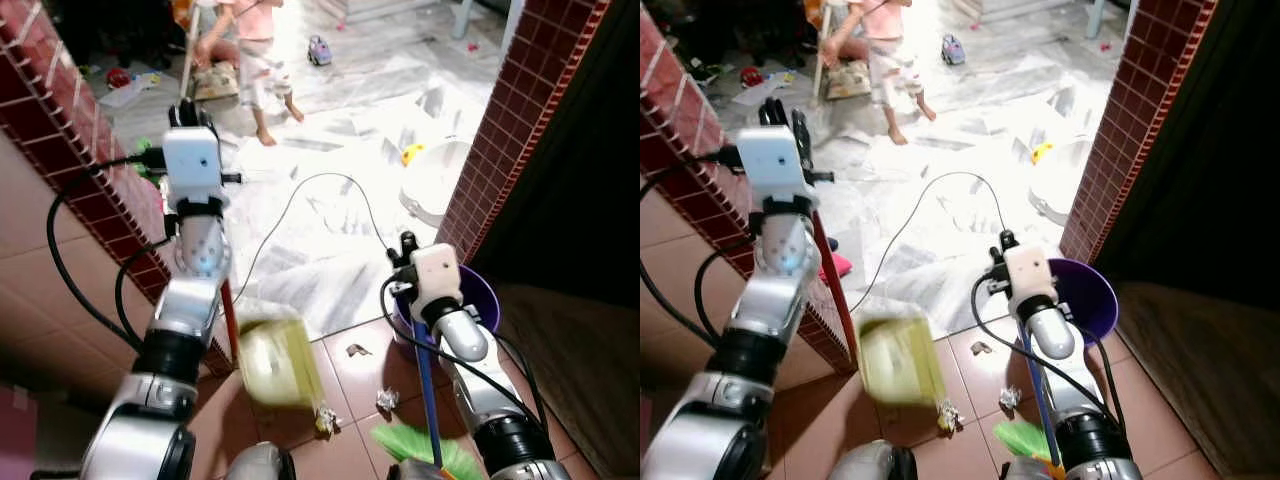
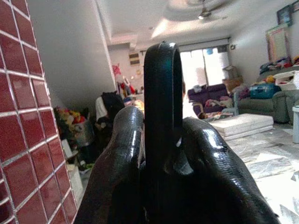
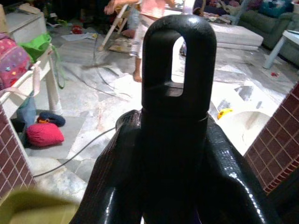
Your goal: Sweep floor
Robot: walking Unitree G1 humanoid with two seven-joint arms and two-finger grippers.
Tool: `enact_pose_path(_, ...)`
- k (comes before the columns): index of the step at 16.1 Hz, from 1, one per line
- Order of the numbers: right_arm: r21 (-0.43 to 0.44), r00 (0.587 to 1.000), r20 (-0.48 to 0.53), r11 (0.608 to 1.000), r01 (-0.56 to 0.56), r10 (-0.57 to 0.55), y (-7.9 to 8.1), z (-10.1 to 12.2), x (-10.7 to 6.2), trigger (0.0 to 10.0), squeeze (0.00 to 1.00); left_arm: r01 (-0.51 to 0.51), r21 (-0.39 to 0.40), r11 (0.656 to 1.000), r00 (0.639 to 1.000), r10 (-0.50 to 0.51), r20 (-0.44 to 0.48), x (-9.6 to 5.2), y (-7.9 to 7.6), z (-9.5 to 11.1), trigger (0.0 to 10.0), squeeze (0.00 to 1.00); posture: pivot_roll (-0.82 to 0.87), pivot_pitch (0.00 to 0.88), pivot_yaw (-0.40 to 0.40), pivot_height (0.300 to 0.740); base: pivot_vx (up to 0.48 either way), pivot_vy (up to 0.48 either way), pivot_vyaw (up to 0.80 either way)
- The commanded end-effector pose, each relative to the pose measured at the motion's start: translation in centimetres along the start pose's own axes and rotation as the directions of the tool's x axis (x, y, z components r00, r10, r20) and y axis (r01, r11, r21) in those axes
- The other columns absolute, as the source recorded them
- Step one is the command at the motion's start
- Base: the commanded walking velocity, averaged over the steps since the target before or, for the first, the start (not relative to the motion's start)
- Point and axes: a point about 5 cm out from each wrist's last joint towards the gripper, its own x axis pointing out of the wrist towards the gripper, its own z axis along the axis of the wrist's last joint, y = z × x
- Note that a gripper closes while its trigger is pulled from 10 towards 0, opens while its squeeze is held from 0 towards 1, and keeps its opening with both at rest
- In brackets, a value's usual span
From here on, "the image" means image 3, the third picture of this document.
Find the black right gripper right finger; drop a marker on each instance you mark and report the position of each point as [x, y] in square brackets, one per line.
[229, 182]

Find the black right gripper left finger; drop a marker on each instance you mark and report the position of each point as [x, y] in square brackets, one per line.
[112, 168]

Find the long thin floor broom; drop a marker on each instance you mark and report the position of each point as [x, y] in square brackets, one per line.
[93, 66]

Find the maroon tiled door jamb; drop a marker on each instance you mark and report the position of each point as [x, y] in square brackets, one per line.
[14, 158]
[275, 140]

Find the yellow toy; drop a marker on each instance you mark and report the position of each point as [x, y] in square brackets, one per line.
[224, 114]

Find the red cushion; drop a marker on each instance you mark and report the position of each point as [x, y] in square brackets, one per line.
[45, 135]

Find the dark blue cushion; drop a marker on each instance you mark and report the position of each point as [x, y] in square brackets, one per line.
[54, 119]

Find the blue denim cloth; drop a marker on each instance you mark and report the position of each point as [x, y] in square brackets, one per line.
[26, 112]

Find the white wooden table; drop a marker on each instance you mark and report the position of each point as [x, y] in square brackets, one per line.
[50, 77]

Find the flat cardboard sheet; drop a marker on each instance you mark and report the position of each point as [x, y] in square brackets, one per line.
[121, 45]

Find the red toy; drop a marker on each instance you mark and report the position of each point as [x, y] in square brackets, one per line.
[76, 29]

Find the white side table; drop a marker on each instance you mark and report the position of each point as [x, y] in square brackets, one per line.
[276, 46]

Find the green bag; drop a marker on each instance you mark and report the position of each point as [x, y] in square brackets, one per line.
[38, 44]

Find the white mattress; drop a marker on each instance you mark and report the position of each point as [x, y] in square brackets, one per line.
[236, 36]

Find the pink patterned backpack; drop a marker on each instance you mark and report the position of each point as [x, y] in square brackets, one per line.
[12, 60]

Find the green sofa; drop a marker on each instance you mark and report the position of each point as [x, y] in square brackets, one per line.
[264, 25]

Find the person in pink top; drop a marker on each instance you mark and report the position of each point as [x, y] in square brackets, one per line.
[149, 9]

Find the white storage chest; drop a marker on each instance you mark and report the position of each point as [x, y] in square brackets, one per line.
[25, 25]

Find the teal cushion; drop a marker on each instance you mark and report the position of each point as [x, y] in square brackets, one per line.
[273, 9]

